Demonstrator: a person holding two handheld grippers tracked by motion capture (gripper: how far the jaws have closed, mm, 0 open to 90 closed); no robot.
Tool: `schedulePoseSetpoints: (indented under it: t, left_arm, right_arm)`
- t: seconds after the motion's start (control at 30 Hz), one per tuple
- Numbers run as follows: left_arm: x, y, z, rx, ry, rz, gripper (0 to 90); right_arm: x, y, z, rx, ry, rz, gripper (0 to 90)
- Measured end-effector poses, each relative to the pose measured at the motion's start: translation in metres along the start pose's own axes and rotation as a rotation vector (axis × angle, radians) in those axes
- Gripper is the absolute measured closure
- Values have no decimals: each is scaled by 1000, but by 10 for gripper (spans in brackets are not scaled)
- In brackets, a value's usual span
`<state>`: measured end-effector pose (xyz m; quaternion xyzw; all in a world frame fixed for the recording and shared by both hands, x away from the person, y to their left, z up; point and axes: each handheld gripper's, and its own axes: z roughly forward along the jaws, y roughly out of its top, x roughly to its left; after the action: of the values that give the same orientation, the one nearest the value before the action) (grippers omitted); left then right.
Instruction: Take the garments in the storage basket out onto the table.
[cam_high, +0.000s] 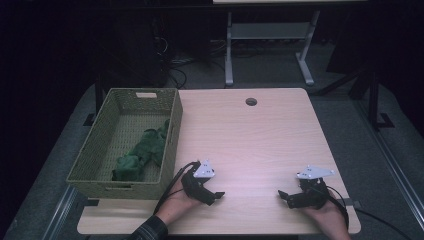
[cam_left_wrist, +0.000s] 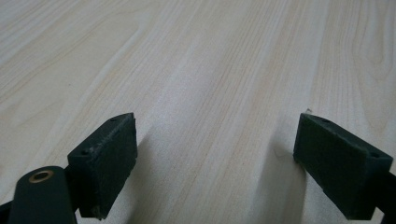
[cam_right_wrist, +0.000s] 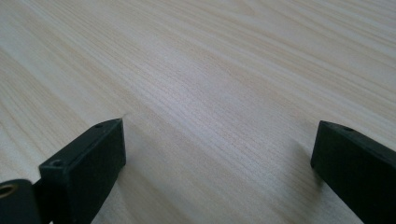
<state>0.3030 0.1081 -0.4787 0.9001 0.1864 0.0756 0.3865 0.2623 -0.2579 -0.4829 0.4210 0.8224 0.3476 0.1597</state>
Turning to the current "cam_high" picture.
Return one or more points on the white metal frame table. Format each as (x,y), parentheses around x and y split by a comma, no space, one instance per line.
(270,30)

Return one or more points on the green fluffy plush garment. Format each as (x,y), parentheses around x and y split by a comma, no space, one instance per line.
(143,151)

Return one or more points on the person's left hand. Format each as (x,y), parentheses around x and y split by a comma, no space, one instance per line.
(175,206)

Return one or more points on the metal floor rail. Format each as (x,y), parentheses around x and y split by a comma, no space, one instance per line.
(61,211)
(390,160)

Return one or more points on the person's right hand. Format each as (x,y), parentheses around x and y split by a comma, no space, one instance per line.
(330,221)

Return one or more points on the black metal stand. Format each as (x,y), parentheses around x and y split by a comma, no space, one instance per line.
(374,100)

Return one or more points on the green woven storage basket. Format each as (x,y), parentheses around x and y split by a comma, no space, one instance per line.
(96,156)

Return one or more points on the grey tape strip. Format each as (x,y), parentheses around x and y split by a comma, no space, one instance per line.
(348,203)

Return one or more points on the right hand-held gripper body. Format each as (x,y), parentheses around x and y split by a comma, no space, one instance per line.
(313,196)

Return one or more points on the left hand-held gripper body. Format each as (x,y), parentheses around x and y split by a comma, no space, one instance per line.
(196,186)

